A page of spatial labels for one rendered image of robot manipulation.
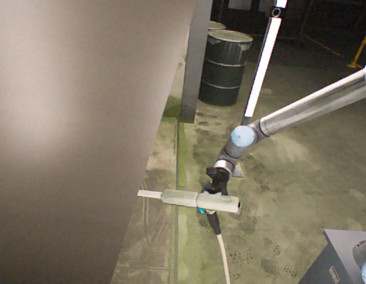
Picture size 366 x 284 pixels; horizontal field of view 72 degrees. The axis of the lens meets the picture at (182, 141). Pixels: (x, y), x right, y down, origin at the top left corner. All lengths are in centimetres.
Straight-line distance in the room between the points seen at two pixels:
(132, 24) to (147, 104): 13
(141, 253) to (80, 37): 146
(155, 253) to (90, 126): 132
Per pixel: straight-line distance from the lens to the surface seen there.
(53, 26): 44
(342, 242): 134
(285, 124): 109
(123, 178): 57
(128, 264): 170
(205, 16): 262
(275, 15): 183
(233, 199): 91
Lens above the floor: 153
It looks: 35 degrees down
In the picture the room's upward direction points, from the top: 7 degrees clockwise
